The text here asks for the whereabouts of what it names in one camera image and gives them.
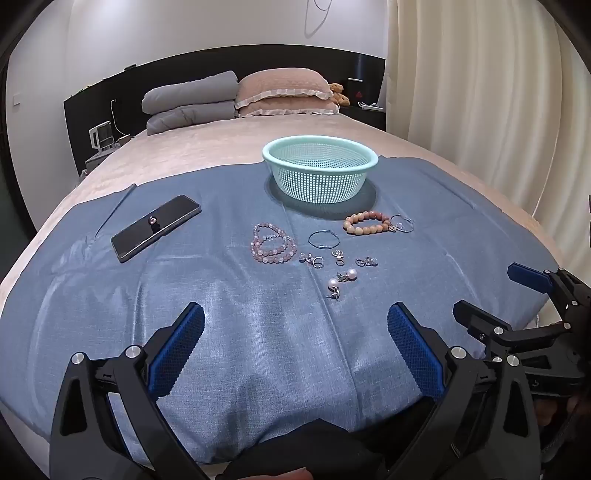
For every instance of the pink pillow with ruffle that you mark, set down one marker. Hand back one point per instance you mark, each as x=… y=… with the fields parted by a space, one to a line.
x=281 y=83
x=295 y=107

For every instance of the large silver hoop earring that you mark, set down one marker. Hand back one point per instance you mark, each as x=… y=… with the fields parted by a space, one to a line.
x=394 y=227
x=310 y=240

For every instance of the black headboard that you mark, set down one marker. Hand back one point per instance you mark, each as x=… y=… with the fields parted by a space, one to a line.
x=194 y=64

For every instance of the silver bow earring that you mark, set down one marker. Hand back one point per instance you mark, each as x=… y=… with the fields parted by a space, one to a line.
x=338 y=254

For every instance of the black bedside cabinet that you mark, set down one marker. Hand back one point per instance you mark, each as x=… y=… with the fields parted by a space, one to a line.
x=364 y=117

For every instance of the grey folded quilt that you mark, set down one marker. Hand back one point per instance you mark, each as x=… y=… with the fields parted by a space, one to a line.
x=189 y=99

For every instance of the brown teddy bear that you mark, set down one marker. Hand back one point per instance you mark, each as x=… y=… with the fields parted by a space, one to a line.
x=339 y=94

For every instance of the blue cloth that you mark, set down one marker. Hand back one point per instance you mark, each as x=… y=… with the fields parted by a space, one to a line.
x=231 y=323

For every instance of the black smartphone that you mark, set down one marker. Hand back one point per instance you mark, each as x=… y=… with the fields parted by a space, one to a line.
x=134 y=240

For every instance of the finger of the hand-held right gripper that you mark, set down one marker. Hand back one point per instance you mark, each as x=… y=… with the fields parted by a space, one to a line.
x=475 y=318
x=528 y=277

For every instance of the beige bed blanket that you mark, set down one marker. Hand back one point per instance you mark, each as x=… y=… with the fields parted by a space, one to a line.
x=194 y=143

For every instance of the mint green plastic basket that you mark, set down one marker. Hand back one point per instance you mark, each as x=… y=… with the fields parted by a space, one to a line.
x=318 y=180

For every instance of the person's dark clothing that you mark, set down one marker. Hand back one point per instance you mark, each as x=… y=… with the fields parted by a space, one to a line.
x=314 y=443

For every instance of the white bedside device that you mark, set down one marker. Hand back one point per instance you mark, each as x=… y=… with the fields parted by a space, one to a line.
x=101 y=136

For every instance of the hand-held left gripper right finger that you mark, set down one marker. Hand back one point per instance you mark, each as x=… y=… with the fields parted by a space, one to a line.
x=415 y=356

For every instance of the white pearl earring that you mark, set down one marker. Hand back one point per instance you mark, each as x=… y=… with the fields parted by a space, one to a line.
x=351 y=275
x=333 y=284

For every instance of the cream curtain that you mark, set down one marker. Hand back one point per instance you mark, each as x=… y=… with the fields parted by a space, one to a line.
x=485 y=92

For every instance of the person's right hand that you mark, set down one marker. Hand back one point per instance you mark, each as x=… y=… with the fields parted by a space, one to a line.
x=556 y=413

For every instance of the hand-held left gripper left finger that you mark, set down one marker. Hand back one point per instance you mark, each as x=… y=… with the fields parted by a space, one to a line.
x=178 y=351

